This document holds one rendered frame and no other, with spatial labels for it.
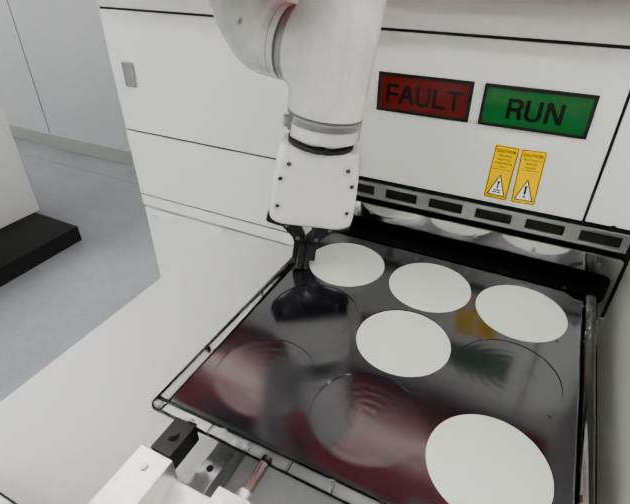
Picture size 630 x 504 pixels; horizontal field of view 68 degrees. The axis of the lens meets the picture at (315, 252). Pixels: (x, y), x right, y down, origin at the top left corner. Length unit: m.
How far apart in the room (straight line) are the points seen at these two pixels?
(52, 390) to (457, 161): 0.57
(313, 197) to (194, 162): 0.36
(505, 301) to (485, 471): 0.23
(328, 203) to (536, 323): 0.27
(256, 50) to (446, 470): 0.43
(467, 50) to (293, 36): 0.21
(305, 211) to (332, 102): 0.13
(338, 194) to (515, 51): 0.25
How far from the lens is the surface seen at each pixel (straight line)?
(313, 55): 0.49
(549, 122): 0.61
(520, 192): 0.64
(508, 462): 0.46
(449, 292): 0.60
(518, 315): 0.60
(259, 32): 0.52
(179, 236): 0.97
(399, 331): 0.54
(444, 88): 0.62
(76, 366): 0.67
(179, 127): 0.85
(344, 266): 0.62
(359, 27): 0.48
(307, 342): 0.51
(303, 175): 0.53
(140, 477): 0.43
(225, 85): 0.76
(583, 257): 0.67
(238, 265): 0.77
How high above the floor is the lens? 1.26
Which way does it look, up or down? 34 degrees down
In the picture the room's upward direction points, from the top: straight up
